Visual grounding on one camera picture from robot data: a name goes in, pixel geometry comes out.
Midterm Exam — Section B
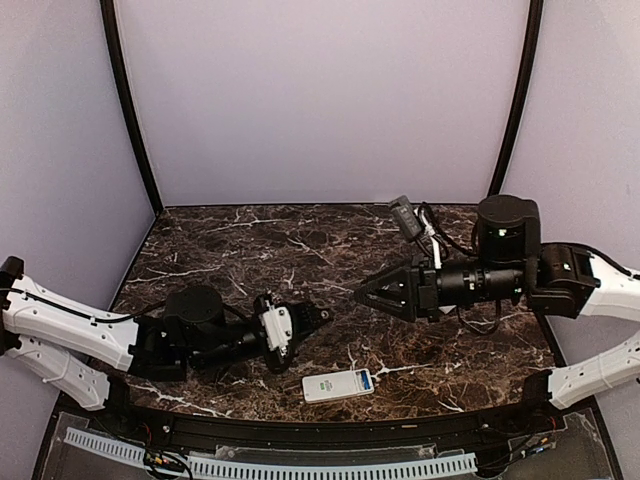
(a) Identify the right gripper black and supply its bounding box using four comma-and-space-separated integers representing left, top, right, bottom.
352, 251, 525, 323

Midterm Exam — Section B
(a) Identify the white remote control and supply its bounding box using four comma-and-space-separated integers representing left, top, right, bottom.
301, 369, 374, 404

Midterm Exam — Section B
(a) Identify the blue battery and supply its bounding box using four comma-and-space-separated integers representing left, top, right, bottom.
360, 369, 373, 391

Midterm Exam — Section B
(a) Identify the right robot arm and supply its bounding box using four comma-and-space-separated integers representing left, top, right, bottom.
354, 194, 639, 322

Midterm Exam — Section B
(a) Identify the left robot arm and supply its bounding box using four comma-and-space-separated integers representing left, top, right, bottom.
1, 256, 333, 436

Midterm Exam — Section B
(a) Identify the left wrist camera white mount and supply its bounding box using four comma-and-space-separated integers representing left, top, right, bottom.
254, 294, 293, 349

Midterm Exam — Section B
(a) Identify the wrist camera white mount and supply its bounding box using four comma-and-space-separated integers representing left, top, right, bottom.
254, 294, 293, 349
388, 195, 444, 269

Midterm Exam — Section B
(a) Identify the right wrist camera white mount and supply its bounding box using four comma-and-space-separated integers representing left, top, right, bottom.
388, 195, 444, 269

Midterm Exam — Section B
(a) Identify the black front table rail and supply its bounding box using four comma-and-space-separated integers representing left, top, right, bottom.
54, 387, 596, 454

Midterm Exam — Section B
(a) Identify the white slotted cable duct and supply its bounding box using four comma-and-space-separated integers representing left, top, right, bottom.
64, 427, 478, 479

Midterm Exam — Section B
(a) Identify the right black frame post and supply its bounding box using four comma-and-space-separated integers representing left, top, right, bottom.
487, 0, 544, 196

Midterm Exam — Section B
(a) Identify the black frame post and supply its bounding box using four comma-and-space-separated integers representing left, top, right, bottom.
487, 0, 544, 196
99, 0, 164, 216

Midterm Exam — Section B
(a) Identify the left black frame post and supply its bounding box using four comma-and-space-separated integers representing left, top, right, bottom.
99, 0, 164, 216

